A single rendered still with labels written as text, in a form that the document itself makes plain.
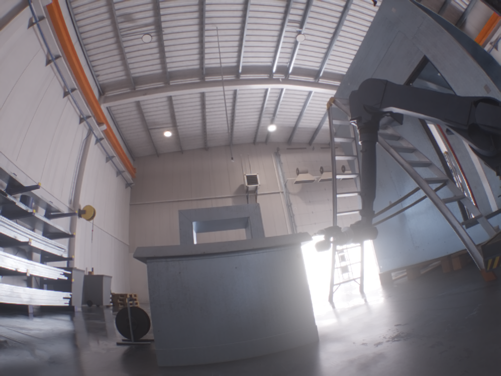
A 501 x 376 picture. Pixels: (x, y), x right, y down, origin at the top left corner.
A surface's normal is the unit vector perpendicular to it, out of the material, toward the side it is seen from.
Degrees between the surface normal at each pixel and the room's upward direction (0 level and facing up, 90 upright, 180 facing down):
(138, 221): 90
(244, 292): 90
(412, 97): 90
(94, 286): 94
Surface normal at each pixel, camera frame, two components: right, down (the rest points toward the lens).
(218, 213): 0.13, -0.42
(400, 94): -0.85, -0.09
